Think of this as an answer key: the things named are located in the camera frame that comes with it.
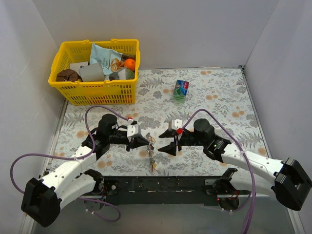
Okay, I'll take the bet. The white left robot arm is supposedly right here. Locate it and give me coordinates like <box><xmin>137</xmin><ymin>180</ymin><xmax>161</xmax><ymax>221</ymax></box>
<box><xmin>21</xmin><ymin>114</ymin><xmax>149</xmax><ymax>227</ymax></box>

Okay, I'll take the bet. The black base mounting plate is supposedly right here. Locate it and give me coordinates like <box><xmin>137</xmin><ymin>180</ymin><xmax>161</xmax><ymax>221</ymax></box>
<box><xmin>75</xmin><ymin>175</ymin><xmax>249</xmax><ymax>205</ymax></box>

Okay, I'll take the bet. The orange fruit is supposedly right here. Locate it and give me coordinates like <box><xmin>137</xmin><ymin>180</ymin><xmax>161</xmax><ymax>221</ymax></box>
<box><xmin>123</xmin><ymin>58</ymin><xmax>136</xmax><ymax>72</ymax></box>

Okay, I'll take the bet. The grey cardboard box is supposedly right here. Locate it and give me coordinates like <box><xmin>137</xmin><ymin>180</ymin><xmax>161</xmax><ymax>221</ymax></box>
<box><xmin>79</xmin><ymin>63</ymin><xmax>105</xmax><ymax>82</ymax></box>

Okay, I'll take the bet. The white carton in basket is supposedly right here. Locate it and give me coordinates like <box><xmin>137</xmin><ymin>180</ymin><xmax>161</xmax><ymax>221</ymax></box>
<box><xmin>69</xmin><ymin>61</ymin><xmax>89</xmax><ymax>73</ymax></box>

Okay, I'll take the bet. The floral patterned table mat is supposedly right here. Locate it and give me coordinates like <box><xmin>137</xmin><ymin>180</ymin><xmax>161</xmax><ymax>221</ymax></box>
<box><xmin>48</xmin><ymin>69</ymin><xmax>268</xmax><ymax>176</ymax></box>

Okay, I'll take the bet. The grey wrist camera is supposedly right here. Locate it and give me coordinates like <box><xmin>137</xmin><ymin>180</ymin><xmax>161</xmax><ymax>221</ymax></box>
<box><xmin>127</xmin><ymin>124</ymin><xmax>141</xmax><ymax>138</ymax></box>
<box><xmin>168</xmin><ymin>119</ymin><xmax>183</xmax><ymax>135</ymax></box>

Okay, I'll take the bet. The green blue sponge pack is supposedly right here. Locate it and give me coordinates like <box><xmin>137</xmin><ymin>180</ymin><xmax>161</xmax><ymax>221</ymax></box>
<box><xmin>173</xmin><ymin>80</ymin><xmax>189</xmax><ymax>104</ymax></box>

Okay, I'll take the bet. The large metal key ring disc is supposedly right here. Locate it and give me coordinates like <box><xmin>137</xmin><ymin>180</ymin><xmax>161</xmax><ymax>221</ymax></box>
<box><xmin>145</xmin><ymin>133</ymin><xmax>156</xmax><ymax>172</ymax></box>

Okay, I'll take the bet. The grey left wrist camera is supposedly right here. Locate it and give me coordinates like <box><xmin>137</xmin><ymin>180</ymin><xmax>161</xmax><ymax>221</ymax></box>
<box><xmin>127</xmin><ymin>124</ymin><xmax>141</xmax><ymax>138</ymax></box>

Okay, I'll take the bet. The yellow plastic shopping basket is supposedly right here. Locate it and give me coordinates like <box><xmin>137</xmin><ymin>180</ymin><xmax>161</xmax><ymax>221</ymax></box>
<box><xmin>48</xmin><ymin>39</ymin><xmax>140</xmax><ymax>105</ymax></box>

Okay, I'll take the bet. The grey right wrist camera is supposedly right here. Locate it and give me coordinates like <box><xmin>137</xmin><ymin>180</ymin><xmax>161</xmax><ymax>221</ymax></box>
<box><xmin>168</xmin><ymin>119</ymin><xmax>183</xmax><ymax>135</ymax></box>

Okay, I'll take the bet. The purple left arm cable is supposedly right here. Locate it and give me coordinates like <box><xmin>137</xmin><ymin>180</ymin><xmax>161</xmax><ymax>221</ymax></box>
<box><xmin>10</xmin><ymin>106</ymin><xmax>132</xmax><ymax>222</ymax></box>

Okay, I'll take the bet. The green avocado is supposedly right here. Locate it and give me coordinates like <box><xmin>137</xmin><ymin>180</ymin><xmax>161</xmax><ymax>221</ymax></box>
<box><xmin>125</xmin><ymin>69</ymin><xmax>135</xmax><ymax>80</ymax></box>

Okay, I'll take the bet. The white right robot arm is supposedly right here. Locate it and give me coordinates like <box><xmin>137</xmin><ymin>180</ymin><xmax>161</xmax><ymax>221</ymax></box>
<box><xmin>158</xmin><ymin>118</ymin><xmax>312</xmax><ymax>211</ymax></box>

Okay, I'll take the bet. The light blue chips bag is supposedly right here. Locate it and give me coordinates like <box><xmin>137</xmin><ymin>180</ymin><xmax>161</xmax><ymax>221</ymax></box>
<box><xmin>89</xmin><ymin>43</ymin><xmax>123</xmax><ymax>76</ymax></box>

